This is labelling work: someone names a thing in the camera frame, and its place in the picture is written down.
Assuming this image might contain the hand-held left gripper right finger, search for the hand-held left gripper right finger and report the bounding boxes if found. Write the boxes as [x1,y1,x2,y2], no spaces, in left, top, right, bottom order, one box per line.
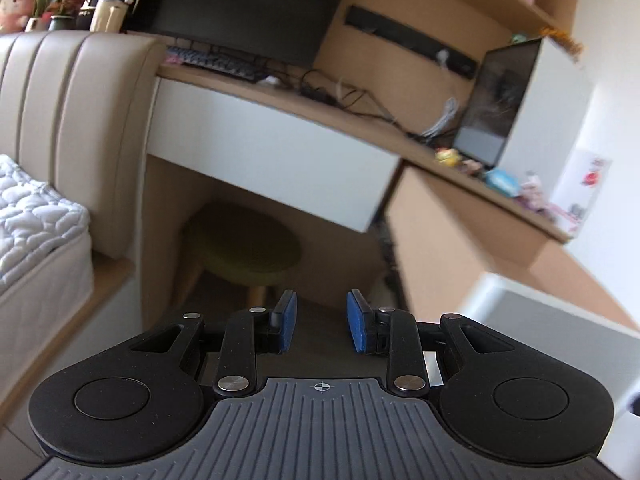
[346,288,511,399]

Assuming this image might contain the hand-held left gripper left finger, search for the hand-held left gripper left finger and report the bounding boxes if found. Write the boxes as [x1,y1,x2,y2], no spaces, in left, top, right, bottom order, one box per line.
[130,288,299,399]

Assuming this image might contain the white wide desk drawer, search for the white wide desk drawer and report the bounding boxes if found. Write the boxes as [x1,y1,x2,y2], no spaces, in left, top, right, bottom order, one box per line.
[384,164,640,413]

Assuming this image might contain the yellow and red toy camera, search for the yellow and red toy camera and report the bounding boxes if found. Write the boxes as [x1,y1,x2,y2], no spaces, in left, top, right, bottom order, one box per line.
[433,147,464,169]

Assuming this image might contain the olive green stool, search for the olive green stool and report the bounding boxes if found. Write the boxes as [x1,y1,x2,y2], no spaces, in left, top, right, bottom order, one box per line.
[179,202,304,307]

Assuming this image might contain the white narrow desk drawer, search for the white narrow desk drawer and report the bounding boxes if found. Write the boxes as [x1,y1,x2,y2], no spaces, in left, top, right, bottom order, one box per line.
[147,77,404,234]

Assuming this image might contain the blue wet wipes pack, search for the blue wet wipes pack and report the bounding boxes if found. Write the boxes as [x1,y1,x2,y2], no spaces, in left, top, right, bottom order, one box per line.
[483,167,521,196]

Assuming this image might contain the clear printed plastic wrapper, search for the clear printed plastic wrapper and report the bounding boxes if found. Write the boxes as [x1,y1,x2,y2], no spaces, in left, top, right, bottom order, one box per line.
[519,172,546,211]

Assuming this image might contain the white card with red print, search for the white card with red print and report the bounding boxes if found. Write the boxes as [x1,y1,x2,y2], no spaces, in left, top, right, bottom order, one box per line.
[549,148,614,239]

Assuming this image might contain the white quilted mattress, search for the white quilted mattress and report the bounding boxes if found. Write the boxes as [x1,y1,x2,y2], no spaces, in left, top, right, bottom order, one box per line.
[0,153,96,302]

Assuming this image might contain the dark keyboard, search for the dark keyboard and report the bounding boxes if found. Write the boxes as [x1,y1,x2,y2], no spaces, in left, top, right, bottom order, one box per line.
[164,45,269,84]

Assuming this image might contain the beige padded bed headboard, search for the beige padded bed headboard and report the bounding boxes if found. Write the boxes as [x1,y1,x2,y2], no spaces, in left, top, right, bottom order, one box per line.
[0,29,169,262]

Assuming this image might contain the white computer case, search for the white computer case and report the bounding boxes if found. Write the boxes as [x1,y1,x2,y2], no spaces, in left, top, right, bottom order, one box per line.
[452,35,596,197]

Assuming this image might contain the black power strip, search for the black power strip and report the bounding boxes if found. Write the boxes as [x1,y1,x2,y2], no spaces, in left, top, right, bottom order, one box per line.
[344,4,477,80]

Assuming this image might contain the black computer monitor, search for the black computer monitor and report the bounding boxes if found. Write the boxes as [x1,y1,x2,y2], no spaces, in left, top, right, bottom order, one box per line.
[142,0,357,69]

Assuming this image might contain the orange artificial flowers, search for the orange artificial flowers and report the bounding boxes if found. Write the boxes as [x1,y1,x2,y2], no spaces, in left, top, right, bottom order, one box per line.
[539,25,585,64]

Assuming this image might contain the cream bottle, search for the cream bottle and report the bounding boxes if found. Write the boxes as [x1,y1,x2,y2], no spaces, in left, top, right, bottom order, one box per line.
[89,0,135,34]

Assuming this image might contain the black tangled cable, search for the black tangled cable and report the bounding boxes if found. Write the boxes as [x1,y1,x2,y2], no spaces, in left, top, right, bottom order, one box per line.
[279,67,437,144]

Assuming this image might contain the white plug and cable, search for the white plug and cable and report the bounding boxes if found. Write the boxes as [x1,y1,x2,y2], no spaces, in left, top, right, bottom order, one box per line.
[422,47,459,139]

